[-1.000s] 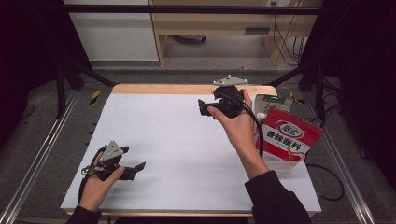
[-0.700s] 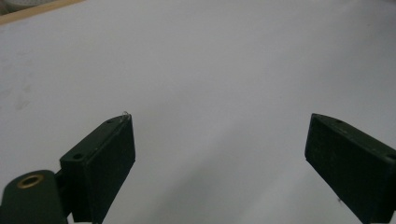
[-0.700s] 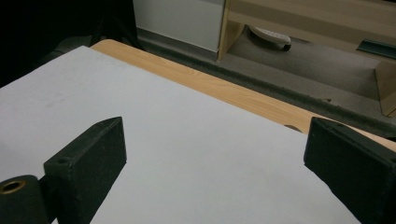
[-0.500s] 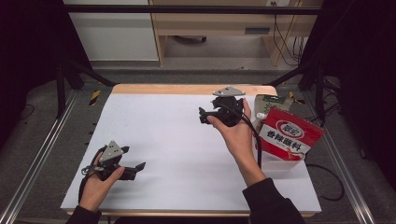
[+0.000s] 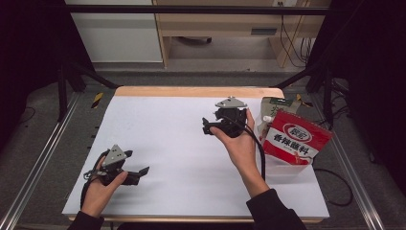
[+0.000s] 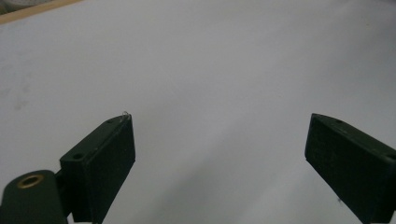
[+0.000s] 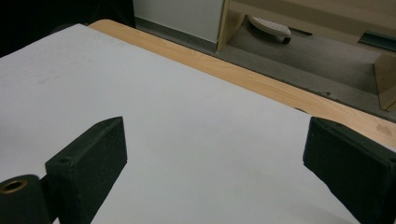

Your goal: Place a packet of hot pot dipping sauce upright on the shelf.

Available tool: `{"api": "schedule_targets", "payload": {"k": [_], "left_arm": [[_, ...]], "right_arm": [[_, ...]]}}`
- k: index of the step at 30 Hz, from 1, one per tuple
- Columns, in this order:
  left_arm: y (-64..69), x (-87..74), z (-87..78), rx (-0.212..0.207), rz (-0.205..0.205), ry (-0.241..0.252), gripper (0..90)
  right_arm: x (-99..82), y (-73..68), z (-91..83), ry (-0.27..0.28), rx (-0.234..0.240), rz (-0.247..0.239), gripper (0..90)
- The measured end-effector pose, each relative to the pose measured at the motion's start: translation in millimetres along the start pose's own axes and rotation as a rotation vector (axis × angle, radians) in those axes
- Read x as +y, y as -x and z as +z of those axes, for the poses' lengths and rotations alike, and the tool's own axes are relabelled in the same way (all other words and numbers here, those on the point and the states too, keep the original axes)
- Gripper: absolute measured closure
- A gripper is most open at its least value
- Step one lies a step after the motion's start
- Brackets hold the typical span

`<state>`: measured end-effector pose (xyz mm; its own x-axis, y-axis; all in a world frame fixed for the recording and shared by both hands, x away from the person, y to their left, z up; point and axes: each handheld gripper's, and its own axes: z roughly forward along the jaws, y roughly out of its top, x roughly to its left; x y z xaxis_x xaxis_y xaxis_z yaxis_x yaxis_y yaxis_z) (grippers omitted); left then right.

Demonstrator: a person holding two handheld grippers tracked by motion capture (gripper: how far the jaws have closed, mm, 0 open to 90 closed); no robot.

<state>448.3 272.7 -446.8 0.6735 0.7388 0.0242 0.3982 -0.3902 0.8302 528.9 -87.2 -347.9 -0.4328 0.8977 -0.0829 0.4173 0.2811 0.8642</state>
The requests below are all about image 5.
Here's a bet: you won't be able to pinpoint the wooden table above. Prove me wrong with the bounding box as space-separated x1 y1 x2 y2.
68 85 324 224

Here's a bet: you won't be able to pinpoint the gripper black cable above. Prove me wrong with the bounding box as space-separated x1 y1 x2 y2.
79 149 110 211
222 115 267 182

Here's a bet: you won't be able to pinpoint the black horizontal frame bar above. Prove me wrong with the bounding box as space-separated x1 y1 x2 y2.
60 4 333 16

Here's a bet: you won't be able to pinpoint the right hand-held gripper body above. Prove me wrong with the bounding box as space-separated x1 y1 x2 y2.
214 96 248 138

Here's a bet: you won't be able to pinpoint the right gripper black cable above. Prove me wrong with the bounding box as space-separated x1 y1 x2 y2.
222 115 267 182

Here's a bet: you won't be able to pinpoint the person's left hand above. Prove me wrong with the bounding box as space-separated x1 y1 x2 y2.
80 157 128 219

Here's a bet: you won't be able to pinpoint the green and gold sauce pouch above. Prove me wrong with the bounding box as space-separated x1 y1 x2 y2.
260 96 303 128

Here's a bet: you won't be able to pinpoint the person's right hand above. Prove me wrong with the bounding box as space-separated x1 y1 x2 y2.
209 108 259 171

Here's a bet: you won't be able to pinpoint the translucent plastic container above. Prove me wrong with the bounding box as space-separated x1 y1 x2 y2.
254 107 314 177

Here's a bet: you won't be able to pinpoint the black metal stand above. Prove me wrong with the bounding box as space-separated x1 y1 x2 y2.
56 59 120 123
273 62 335 127

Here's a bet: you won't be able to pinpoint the white paper sheet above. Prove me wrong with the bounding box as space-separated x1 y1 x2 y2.
61 96 330 219

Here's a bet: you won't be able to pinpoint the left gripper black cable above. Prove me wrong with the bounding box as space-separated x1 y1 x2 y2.
79 149 110 211

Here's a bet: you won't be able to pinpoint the yellow and black tape strip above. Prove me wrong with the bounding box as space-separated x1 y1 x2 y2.
295 93 314 108
91 92 105 110

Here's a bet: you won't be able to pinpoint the light wooden desk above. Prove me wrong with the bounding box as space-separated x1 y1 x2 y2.
152 0 333 69

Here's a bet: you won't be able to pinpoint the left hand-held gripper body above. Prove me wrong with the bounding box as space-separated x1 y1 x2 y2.
95 144 128 187

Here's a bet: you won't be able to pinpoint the red and white seasoning packet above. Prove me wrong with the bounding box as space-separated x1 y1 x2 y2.
261 109 335 167

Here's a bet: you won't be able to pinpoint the dark curtain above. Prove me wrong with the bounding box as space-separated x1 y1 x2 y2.
307 0 406 193
0 0 95 152

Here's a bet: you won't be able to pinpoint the white cabinet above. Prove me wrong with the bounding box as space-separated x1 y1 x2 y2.
64 0 164 64

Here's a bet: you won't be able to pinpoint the hanging black cables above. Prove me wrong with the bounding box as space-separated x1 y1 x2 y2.
278 2 313 69

